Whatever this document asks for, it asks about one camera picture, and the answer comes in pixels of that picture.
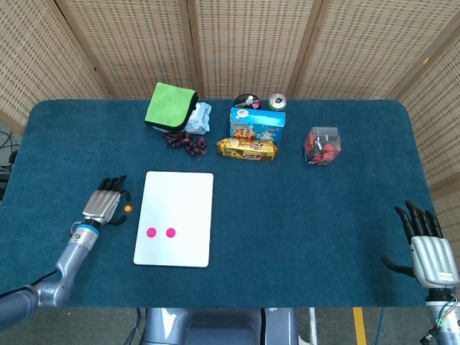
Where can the black round dish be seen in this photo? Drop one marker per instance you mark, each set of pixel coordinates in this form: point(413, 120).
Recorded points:
point(258, 97)

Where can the gold cracker packet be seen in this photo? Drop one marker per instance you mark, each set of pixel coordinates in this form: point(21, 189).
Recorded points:
point(248, 149)

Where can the clear box of red clips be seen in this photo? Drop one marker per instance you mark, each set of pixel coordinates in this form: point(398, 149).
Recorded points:
point(321, 145)

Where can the green soda can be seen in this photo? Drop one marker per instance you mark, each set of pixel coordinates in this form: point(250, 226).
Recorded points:
point(277, 101)

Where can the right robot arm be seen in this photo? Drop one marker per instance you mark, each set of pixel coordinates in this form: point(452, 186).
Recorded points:
point(447, 323)

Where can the pink disc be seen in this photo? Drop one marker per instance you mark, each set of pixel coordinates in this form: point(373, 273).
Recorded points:
point(171, 233)
point(151, 232)

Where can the orange disc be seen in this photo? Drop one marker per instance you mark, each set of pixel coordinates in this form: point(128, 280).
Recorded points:
point(127, 207)

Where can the white magnetic board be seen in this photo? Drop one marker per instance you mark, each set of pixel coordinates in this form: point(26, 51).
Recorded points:
point(179, 201)

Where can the small white bottle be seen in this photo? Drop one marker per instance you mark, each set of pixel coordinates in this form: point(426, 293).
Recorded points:
point(247, 100)

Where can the blue cookie box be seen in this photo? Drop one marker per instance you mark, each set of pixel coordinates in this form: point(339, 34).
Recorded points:
point(258, 120)

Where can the blue felt table cover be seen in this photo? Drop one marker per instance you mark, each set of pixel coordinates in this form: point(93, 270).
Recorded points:
point(287, 215)

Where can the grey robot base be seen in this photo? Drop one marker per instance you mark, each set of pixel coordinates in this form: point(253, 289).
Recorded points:
point(215, 327)

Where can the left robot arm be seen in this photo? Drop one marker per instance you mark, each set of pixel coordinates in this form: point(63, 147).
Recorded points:
point(72, 255)

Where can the woven folding screen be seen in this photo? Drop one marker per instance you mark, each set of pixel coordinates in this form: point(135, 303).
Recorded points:
point(251, 36)

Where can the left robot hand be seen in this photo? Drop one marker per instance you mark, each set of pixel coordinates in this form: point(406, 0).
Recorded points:
point(102, 206)

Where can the light blue wipes pack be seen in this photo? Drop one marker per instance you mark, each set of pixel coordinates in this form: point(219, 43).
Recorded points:
point(199, 120)

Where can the dark red grape bunch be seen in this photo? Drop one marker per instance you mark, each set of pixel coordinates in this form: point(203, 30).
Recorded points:
point(187, 143)

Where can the green folded cloth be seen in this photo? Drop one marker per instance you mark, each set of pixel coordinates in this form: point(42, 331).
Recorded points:
point(169, 104)

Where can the white table leg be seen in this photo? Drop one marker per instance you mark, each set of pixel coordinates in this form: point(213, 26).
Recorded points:
point(313, 325)

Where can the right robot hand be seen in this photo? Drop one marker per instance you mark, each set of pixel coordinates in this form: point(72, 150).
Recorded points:
point(433, 258)

